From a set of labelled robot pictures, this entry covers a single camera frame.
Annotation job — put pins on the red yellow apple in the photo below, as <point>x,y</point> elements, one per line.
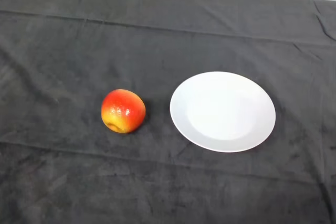
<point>123,111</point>

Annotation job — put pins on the black cloth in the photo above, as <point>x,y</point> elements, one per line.
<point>78,51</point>

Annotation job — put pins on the white round plate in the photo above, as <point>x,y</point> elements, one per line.
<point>223,113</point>

